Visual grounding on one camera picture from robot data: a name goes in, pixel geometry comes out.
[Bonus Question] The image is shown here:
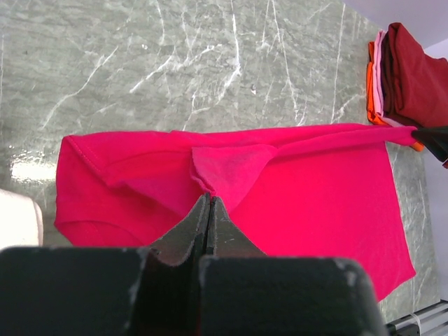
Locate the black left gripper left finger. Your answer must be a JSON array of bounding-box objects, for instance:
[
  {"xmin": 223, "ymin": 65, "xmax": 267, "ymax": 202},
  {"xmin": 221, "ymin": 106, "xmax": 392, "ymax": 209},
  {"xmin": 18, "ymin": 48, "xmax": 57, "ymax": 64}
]
[{"xmin": 1, "ymin": 194, "xmax": 210, "ymax": 335}]

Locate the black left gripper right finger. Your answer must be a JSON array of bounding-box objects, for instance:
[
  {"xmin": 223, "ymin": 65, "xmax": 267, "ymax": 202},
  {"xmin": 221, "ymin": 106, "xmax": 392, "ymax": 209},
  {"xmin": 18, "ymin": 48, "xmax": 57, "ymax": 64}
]
[{"xmin": 199, "ymin": 197, "xmax": 387, "ymax": 335}]

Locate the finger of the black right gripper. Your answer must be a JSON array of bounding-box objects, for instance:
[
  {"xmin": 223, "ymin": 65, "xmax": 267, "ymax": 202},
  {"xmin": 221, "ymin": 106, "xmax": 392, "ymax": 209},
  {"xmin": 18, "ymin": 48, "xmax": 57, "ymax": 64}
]
[{"xmin": 412, "ymin": 126, "xmax": 448, "ymax": 165}]

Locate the hot pink t-shirt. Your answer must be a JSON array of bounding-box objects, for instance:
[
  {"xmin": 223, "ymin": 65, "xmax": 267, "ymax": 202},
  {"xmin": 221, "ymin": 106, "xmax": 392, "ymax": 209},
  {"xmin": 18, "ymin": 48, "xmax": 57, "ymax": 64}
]
[{"xmin": 55, "ymin": 124, "xmax": 416, "ymax": 299}]

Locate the maroon folded t-shirt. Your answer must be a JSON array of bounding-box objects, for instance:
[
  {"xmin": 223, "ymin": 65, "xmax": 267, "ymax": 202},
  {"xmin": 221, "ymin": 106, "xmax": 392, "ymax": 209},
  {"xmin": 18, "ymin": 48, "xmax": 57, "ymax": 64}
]
[{"xmin": 379, "ymin": 33, "xmax": 419, "ymax": 127}]

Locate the dark red folded t-shirt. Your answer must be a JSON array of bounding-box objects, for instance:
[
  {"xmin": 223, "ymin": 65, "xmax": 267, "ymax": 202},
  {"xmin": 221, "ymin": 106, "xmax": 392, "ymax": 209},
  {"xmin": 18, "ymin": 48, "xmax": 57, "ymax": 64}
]
[{"xmin": 388, "ymin": 22, "xmax": 447, "ymax": 127}]

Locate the pink folded t-shirt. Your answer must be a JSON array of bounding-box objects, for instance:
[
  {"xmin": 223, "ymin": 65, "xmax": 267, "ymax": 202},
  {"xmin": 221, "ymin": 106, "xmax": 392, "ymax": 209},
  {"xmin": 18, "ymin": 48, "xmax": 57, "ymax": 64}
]
[{"xmin": 372, "ymin": 30, "xmax": 402, "ymax": 127}]

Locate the orange folded t-shirt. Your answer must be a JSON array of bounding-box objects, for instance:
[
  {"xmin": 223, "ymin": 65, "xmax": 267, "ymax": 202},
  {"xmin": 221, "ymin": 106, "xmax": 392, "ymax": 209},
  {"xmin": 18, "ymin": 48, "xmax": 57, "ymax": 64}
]
[{"xmin": 365, "ymin": 41, "xmax": 424, "ymax": 152}]

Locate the white plastic laundry basket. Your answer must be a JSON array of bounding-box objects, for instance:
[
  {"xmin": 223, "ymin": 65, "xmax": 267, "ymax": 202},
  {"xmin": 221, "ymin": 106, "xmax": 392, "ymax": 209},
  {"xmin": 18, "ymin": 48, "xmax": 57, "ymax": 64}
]
[{"xmin": 0, "ymin": 190, "xmax": 43, "ymax": 250}]

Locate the aluminium frame rail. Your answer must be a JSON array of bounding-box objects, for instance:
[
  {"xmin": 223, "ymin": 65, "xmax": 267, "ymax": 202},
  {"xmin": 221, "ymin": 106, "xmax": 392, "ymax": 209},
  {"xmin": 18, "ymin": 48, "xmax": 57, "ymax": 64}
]
[{"xmin": 386, "ymin": 300, "xmax": 448, "ymax": 336}]

